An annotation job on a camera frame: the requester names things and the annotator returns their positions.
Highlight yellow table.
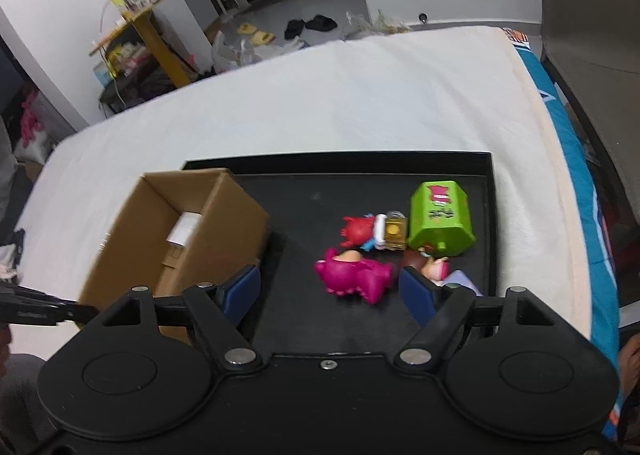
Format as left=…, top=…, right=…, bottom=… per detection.
left=89, top=0, right=195, bottom=86

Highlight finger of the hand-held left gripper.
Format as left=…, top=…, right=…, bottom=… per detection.
left=0, top=282, right=99, bottom=323

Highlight white plastic bag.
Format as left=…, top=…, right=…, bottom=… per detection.
left=211, top=32, right=303, bottom=74

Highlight red and blue toy figure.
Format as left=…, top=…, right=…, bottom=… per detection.
left=341, top=214, right=383, bottom=252

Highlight teal printed bedsheet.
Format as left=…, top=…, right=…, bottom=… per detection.
left=500, top=27, right=622, bottom=441

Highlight white card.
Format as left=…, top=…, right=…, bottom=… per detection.
left=166, top=211, right=202, bottom=247

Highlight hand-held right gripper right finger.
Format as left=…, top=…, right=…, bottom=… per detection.
left=395, top=267, right=540, bottom=374

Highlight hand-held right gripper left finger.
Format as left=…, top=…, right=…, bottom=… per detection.
left=107, top=264, right=263, bottom=372

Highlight clear plastic bag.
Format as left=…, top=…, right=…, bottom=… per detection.
left=345, top=10, right=412, bottom=40

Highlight brown cardboard box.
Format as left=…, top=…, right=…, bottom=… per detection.
left=80, top=168, right=272, bottom=346

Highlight black chair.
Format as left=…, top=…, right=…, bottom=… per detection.
left=97, top=69, right=177, bottom=114

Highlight green toy box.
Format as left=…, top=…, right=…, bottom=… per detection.
left=407, top=181, right=477, bottom=257

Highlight grey pants leg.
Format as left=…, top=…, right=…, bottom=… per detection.
left=0, top=354, right=56, bottom=455

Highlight brown hair doll figure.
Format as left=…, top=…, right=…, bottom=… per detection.
left=400, top=247, right=451, bottom=286

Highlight black tray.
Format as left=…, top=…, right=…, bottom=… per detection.
left=181, top=151, right=499, bottom=355

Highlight clear yellow toy cube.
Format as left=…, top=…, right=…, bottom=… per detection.
left=375, top=210, right=409, bottom=252

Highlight grey headboard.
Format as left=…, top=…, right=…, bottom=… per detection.
left=535, top=0, right=640, bottom=308

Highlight pink gloves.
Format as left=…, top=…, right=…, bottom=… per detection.
left=19, top=90, right=42, bottom=142

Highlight pink dinosaur toy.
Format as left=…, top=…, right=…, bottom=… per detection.
left=314, top=247, right=392, bottom=306

